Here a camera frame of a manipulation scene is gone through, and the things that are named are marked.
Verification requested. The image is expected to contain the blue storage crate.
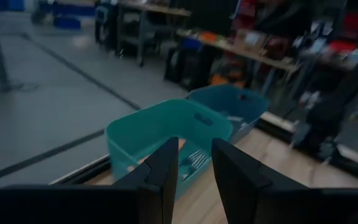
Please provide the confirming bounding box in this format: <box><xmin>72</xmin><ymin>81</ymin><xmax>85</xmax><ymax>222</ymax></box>
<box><xmin>53</xmin><ymin>15</ymin><xmax>82</xmax><ymax>30</ymax></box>

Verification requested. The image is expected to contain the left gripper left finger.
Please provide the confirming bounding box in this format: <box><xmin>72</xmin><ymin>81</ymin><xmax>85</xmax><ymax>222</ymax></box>
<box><xmin>113</xmin><ymin>136</ymin><xmax>180</xmax><ymax>224</ymax></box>

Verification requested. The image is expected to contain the white-handled fork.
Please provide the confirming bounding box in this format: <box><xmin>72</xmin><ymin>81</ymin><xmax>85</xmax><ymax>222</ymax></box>
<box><xmin>226</xmin><ymin>114</ymin><xmax>244</xmax><ymax>123</ymax></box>

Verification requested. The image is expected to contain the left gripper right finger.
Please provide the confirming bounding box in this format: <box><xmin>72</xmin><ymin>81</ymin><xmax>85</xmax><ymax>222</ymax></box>
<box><xmin>211</xmin><ymin>138</ymin><xmax>307</xmax><ymax>224</ymax></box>

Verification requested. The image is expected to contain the orange-handled fork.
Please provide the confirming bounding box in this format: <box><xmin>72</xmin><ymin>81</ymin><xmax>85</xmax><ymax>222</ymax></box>
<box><xmin>178</xmin><ymin>139</ymin><xmax>209</xmax><ymax>169</ymax></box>
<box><xmin>181</xmin><ymin>155</ymin><xmax>209</xmax><ymax>182</ymax></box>

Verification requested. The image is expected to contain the teal plastic bin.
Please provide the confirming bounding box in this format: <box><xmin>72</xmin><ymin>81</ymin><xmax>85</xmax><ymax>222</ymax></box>
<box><xmin>105</xmin><ymin>98</ymin><xmax>234</xmax><ymax>200</ymax></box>

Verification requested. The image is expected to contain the blue plastic bin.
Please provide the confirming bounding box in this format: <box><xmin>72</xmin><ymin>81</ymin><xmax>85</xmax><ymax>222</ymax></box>
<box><xmin>186</xmin><ymin>83</ymin><xmax>270</xmax><ymax>146</ymax></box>

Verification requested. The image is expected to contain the cluttered wooden workbench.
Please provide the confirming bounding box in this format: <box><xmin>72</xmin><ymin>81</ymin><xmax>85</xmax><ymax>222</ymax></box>
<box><xmin>175</xmin><ymin>18</ymin><xmax>358</xmax><ymax>103</ymax></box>

